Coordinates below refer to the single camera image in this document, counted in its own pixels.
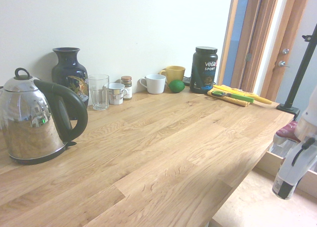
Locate light wooden drawer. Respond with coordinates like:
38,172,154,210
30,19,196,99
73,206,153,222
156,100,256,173
209,150,317,227

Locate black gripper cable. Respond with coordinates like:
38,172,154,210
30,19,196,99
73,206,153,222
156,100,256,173
291,137,316,167

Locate red and white wrist mount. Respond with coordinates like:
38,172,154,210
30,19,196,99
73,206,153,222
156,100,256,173
273,121,302,151

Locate yellow dish cloth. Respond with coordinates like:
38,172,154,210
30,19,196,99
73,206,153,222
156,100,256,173
207,84,260,108

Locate yellow ceramic mug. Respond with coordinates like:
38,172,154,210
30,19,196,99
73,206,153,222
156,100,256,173
158,65,186,85

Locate clear drinking glass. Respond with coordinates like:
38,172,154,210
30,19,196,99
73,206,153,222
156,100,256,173
88,74,110,111

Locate black table clamp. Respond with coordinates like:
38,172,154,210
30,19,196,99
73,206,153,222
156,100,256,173
276,103,301,119

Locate black protein powder tub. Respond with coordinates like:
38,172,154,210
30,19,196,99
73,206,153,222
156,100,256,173
189,46,219,94

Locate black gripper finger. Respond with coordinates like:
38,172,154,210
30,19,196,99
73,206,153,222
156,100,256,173
277,181,294,200

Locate stainless steel electric kettle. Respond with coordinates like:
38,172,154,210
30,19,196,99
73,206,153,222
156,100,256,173
0,67,89,166

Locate green lime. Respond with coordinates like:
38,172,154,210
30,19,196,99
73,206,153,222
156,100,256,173
167,79,186,93

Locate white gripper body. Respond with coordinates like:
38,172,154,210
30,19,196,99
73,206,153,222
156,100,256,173
276,134,317,188

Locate brown-lidded spice jar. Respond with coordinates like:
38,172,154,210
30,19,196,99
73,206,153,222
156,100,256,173
120,75,133,101

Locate dark blue floral vase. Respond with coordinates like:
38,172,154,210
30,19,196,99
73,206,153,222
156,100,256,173
51,47,89,120

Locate white ceramic mug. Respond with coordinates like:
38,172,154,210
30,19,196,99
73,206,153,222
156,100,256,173
139,74,166,95

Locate wooden door with glass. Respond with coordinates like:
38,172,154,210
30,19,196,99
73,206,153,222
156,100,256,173
257,0,317,104

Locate black camera stand pole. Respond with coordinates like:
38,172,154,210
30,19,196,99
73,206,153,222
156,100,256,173
283,23,317,109

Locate small patterned white cup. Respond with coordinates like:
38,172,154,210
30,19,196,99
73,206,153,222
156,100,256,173
108,83,129,106

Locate wooden door frame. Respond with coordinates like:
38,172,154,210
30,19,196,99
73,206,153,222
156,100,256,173
217,0,282,94

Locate yellow-handled utensil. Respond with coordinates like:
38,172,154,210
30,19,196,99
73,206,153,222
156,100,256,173
224,87,272,105

